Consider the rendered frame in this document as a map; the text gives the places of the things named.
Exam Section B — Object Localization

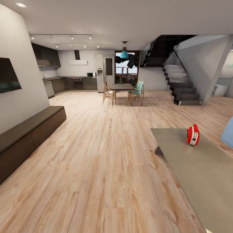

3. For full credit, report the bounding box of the radio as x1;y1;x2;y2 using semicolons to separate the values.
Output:
187;124;200;146

